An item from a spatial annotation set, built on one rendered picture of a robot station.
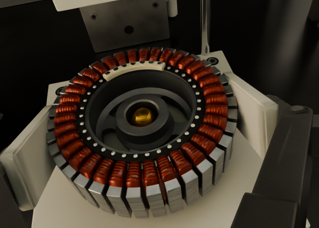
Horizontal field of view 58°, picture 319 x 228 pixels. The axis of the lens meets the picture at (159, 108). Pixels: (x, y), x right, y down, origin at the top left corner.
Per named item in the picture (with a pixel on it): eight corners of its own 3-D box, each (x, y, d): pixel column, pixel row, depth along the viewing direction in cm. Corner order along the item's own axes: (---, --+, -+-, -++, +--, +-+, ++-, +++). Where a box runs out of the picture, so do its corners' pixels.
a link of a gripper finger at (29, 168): (35, 210, 13) (19, 213, 13) (67, 143, 20) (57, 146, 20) (14, 153, 12) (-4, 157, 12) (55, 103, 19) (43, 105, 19)
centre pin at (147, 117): (164, 147, 19) (160, 122, 17) (136, 152, 19) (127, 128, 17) (160, 123, 20) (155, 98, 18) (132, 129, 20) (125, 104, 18)
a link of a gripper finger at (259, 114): (262, 106, 13) (279, 103, 13) (220, 72, 19) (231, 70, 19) (265, 165, 14) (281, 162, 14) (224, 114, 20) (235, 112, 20)
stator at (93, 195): (260, 199, 16) (272, 166, 13) (60, 239, 16) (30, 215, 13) (206, 68, 23) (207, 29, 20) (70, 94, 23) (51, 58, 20)
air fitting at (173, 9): (179, 20, 28) (177, -10, 26) (167, 22, 28) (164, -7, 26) (176, 13, 29) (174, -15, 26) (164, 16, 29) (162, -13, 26)
